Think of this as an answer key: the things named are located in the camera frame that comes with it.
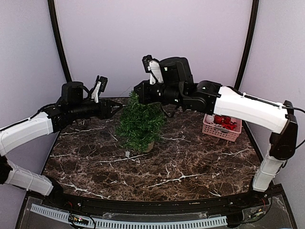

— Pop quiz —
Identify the right black frame pole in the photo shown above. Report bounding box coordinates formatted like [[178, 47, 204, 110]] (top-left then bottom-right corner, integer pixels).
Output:
[[234, 0, 260, 90]]

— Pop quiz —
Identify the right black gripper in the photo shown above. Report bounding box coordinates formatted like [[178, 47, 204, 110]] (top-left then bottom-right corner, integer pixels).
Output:
[[134, 79, 184, 106]]

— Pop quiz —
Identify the pink plastic basket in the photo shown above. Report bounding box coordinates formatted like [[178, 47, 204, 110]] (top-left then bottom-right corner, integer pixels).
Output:
[[202, 114, 242, 142]]

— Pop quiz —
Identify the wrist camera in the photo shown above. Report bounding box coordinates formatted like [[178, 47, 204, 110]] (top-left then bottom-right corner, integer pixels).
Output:
[[91, 75, 108, 103], [142, 55, 163, 85]]

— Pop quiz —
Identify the white perforated cable duct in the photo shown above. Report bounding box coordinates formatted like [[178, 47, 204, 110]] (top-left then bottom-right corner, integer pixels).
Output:
[[30, 204, 228, 229]]

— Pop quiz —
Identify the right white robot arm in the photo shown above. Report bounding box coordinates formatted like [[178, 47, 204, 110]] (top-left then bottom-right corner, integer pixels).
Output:
[[134, 55, 298, 207]]

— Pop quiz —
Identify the left black frame pole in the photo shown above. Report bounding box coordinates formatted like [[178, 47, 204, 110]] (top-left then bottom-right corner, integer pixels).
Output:
[[47, 0, 72, 83]]

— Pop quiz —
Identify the red ball ornament cluster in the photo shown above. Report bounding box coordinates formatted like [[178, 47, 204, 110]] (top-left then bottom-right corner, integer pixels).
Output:
[[213, 115, 237, 131]]

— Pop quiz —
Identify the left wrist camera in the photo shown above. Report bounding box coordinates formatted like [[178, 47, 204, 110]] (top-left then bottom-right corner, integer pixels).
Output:
[[91, 75, 108, 103]]

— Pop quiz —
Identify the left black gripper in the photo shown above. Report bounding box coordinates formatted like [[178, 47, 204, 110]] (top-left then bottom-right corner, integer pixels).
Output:
[[70, 97, 122, 120]]

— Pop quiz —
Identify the black frame pole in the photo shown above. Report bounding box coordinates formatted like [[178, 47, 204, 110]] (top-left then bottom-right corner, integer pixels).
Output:
[[47, 0, 72, 83], [234, 0, 260, 90]]

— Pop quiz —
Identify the small green christmas tree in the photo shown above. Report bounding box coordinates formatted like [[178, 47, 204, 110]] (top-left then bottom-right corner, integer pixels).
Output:
[[116, 91, 166, 152]]

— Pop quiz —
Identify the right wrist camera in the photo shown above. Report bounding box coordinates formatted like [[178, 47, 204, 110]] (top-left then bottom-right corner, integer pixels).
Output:
[[142, 55, 163, 85]]

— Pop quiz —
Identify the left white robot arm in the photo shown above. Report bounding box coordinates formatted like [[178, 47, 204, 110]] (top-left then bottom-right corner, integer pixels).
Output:
[[0, 77, 123, 208]]

